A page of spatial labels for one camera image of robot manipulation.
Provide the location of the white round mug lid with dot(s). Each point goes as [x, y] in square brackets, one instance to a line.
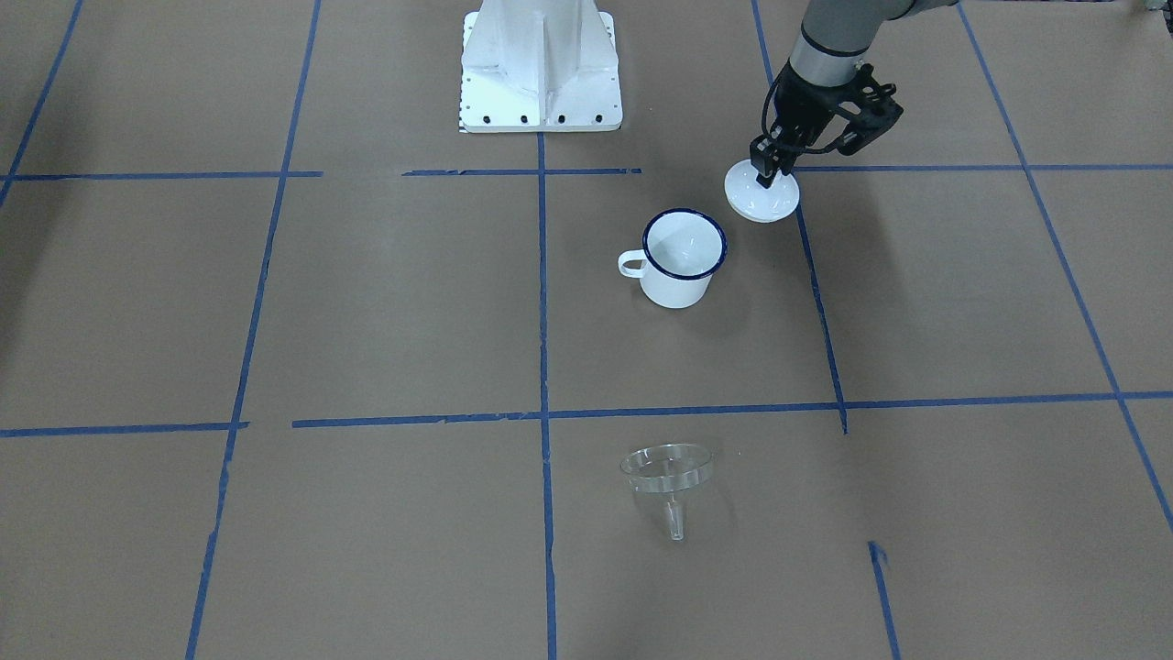
[758, 202]

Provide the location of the white enamel mug blue rim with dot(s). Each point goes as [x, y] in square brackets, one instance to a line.
[680, 251]

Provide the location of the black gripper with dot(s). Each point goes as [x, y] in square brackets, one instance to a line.
[800, 109]

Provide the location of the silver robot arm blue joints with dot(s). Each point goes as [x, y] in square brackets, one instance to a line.
[835, 36]

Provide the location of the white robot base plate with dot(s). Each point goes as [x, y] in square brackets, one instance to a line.
[529, 66]

